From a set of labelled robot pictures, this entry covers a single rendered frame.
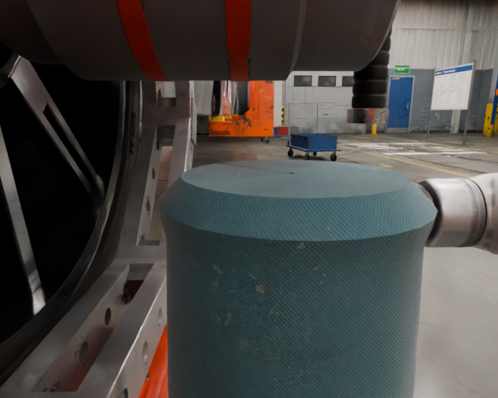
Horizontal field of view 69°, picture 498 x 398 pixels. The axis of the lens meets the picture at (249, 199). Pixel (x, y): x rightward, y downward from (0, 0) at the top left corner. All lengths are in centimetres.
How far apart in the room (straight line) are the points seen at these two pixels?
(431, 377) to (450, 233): 85
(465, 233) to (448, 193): 5
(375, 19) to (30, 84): 26
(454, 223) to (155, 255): 34
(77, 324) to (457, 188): 43
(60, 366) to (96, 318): 5
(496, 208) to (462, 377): 89
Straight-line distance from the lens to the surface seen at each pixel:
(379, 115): 41
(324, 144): 591
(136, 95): 55
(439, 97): 1100
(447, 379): 132
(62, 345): 27
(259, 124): 386
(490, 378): 138
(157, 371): 31
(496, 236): 52
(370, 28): 21
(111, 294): 33
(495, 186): 52
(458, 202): 50
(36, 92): 36
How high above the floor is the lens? 76
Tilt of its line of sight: 13 degrees down
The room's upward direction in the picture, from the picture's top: straight up
